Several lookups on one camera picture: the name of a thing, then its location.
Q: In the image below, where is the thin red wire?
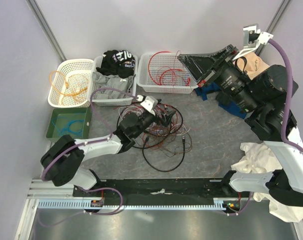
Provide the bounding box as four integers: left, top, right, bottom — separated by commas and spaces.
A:
116, 49, 192, 151

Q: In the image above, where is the thick red ethernet cable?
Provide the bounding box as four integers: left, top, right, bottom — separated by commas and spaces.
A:
147, 50, 174, 85

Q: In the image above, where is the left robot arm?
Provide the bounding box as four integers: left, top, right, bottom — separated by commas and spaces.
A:
40, 109, 176, 197

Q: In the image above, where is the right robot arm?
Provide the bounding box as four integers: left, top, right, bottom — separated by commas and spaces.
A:
178, 45, 303, 207

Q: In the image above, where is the blue garment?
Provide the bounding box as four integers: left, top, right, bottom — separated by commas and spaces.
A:
195, 83, 247, 119

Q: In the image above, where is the middle white basket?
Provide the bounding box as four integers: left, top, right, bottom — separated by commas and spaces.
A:
86, 55, 138, 106

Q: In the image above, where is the black garment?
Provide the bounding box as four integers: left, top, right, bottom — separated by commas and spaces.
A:
215, 91, 233, 107

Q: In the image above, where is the right white basket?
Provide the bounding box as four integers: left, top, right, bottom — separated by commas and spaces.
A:
136, 51, 198, 94

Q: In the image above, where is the grey garment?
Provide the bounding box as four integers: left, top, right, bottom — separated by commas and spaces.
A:
91, 72, 134, 100

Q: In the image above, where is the beige bucket hat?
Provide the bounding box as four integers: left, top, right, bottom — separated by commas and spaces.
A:
234, 52, 270, 80

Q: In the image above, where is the black printed shirt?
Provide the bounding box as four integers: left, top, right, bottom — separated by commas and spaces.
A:
96, 49, 136, 79

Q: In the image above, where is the green tray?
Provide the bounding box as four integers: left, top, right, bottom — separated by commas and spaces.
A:
46, 107, 92, 143

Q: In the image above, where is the left white oval basket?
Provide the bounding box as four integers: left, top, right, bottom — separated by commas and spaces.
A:
47, 58, 94, 108

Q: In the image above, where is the white cloth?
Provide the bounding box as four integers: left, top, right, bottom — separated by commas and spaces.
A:
231, 142, 303, 223

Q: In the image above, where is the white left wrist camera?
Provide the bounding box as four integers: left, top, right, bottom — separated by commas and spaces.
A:
136, 94, 161, 116

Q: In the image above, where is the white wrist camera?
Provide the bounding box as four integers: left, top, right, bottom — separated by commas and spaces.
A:
136, 94, 161, 116
234, 24, 274, 60

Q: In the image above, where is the thin pink wire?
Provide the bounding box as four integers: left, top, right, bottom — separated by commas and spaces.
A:
126, 102, 182, 141

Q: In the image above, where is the thick black cable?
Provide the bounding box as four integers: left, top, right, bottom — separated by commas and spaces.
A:
116, 100, 187, 173

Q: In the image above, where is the thin white wire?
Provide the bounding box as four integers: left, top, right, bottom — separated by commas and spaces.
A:
118, 103, 191, 137

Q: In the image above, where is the red cable in basket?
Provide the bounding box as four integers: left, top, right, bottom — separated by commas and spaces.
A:
159, 68, 192, 87

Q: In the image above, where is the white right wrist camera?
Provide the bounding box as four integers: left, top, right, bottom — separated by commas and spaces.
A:
234, 24, 274, 60

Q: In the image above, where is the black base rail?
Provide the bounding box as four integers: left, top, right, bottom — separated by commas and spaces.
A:
72, 178, 250, 205

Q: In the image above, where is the light blue wire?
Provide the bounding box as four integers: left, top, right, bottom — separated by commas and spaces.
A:
53, 116, 85, 138

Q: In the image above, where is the blue-white cable duct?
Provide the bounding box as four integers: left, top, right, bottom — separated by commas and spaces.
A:
38, 199, 226, 211

